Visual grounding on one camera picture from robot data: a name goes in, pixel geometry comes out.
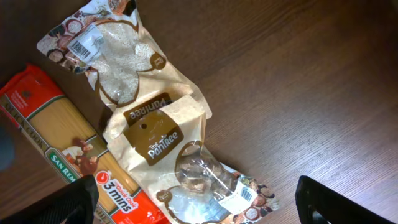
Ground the grey plastic lattice basket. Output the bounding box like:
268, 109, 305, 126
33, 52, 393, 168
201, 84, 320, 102
0, 128, 15, 172

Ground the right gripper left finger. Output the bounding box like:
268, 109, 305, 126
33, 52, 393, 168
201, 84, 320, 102
1, 175, 99, 224

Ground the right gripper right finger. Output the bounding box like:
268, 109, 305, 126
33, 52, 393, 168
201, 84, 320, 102
295, 175, 393, 224

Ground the San Remo spaghetti packet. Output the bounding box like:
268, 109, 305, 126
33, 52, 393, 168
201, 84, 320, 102
1, 65, 168, 224

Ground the Pantree white rice bag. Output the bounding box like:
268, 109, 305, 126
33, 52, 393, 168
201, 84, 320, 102
37, 0, 212, 118

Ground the Pantree mushroom bag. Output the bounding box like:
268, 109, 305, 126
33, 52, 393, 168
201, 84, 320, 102
108, 95, 279, 223

